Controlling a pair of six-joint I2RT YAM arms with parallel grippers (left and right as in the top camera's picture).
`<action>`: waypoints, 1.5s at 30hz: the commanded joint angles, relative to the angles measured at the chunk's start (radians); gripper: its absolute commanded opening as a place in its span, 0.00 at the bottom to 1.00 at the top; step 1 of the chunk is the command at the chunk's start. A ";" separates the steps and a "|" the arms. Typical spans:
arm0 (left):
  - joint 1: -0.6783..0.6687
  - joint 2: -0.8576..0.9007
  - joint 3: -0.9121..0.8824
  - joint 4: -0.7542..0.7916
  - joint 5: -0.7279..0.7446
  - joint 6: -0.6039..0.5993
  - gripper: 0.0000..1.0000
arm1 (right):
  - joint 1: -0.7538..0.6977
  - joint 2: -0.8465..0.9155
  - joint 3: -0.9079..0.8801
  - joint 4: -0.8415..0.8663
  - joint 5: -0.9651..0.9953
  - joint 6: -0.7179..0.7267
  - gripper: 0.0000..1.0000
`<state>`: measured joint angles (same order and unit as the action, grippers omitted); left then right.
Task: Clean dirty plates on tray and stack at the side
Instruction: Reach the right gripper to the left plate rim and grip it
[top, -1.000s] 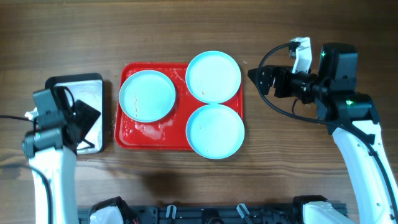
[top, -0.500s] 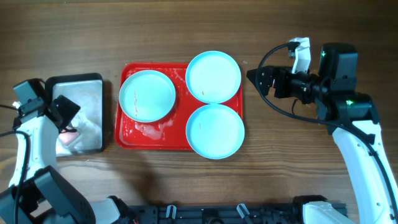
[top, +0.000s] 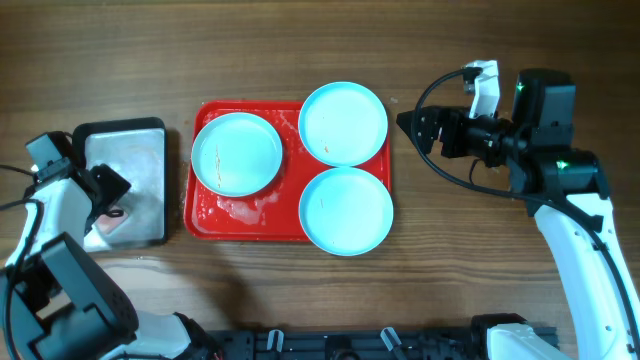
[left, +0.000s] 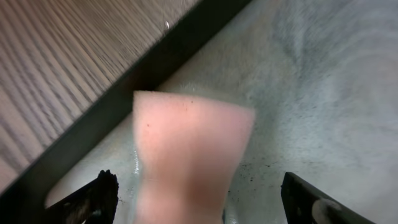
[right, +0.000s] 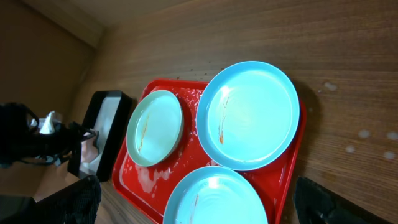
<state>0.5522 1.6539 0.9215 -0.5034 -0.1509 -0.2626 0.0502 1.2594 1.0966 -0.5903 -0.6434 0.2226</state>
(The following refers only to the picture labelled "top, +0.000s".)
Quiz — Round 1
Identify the red plastic tray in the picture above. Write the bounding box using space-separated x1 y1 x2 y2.
183 100 392 244

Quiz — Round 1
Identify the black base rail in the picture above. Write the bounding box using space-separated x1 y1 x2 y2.
210 327 488 360

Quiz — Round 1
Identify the blue plate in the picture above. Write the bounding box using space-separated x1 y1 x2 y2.
298 81 389 167
298 167 394 257

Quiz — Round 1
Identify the pale green plate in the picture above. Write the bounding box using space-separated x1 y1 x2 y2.
191 112 284 197

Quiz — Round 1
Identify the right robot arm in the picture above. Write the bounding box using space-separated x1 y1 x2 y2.
396 63 639 359

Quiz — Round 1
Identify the pink sponge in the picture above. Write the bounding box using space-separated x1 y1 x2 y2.
94 210 128 235

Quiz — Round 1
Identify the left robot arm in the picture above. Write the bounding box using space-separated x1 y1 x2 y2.
1 160 223 359

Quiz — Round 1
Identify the black tub of soapy water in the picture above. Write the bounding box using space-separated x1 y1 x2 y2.
72 117 167 252

